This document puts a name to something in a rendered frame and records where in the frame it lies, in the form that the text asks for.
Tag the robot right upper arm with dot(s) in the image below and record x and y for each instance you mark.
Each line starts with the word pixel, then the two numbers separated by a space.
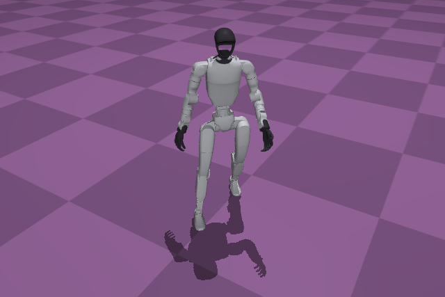
pixel 199 69

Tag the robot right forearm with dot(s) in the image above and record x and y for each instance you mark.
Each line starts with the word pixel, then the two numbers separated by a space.
pixel 186 112

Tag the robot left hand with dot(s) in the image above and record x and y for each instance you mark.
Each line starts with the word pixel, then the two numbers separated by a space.
pixel 267 136

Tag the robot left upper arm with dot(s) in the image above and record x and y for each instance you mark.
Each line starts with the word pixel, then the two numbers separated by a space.
pixel 251 78

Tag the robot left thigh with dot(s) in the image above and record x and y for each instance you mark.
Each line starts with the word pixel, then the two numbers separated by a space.
pixel 242 139

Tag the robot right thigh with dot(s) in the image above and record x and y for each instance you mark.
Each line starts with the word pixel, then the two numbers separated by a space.
pixel 206 144

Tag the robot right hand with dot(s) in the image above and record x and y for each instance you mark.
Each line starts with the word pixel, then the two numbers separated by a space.
pixel 179 137

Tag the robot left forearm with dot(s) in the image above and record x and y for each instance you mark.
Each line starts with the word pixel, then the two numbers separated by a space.
pixel 260 111

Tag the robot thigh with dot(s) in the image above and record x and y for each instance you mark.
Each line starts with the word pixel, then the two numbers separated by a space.
pixel 206 144
pixel 242 139

